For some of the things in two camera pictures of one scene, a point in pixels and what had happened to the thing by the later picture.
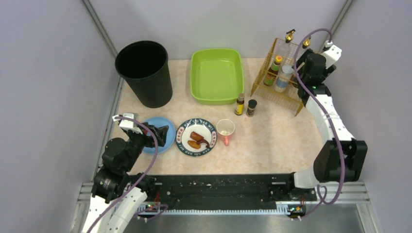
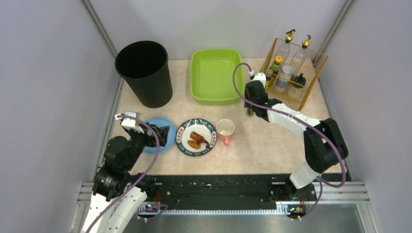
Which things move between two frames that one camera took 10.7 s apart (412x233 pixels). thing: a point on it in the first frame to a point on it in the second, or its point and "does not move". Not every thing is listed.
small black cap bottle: [252, 104] does not move
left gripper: [151, 133] does not move
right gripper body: [304, 56] to [252, 100]
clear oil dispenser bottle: [288, 52] does not move
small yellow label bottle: [240, 105] to [269, 72]
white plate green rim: [201, 126] does not move
